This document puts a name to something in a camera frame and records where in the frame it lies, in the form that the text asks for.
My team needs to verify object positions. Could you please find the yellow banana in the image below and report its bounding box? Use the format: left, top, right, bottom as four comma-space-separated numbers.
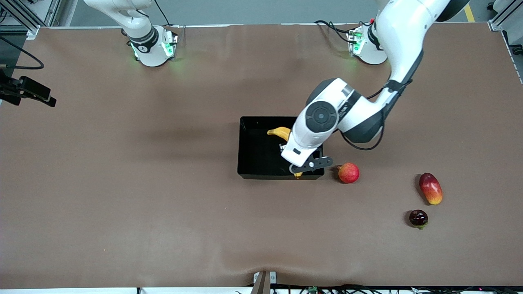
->
267, 127, 304, 179

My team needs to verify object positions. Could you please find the black plastic box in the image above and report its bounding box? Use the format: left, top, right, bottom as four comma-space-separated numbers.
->
237, 116, 326, 180

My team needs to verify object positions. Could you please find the red apple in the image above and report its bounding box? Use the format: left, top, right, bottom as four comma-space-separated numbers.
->
337, 163, 360, 184

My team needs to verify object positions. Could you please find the brown table cover sheet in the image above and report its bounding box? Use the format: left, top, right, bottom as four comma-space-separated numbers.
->
0, 22, 523, 290

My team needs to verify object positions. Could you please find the red yellow mango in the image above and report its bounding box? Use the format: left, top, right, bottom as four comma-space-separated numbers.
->
419, 172, 443, 205

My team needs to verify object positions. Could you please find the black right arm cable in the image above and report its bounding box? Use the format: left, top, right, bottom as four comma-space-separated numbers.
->
0, 36, 45, 70

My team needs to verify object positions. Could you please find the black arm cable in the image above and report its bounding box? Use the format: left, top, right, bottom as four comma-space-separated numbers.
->
0, 36, 45, 70
338, 80, 409, 151

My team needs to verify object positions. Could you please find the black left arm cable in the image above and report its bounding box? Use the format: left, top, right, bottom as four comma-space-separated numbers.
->
338, 80, 409, 151

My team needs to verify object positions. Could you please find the aluminium frame post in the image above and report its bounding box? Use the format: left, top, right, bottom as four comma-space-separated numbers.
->
488, 0, 523, 32
0, 0, 62, 38

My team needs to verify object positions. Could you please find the black left base cable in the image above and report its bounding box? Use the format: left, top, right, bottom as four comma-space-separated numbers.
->
314, 20, 354, 43

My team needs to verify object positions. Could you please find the black base cable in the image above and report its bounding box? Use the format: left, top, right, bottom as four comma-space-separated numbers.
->
157, 0, 175, 27
314, 20, 354, 43

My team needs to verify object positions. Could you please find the metal clamp bracket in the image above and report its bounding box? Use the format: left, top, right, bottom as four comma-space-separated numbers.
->
251, 270, 277, 294

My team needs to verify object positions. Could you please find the black right base cable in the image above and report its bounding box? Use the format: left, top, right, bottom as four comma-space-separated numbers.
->
157, 0, 175, 27

